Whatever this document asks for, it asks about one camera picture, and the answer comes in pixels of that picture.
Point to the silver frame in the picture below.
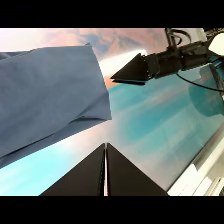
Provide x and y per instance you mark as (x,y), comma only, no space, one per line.
(203,176)

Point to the blue shirt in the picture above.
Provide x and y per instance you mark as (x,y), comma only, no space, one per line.
(46,96)

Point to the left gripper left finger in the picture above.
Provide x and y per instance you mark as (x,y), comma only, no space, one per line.
(85,178)

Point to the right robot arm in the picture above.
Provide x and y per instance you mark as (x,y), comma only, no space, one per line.
(217,45)

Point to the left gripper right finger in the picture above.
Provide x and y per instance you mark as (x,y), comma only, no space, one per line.
(128,178)

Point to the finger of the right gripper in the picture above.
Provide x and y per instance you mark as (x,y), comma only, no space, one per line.
(133,71)

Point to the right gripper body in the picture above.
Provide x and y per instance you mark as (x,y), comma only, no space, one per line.
(175,60)

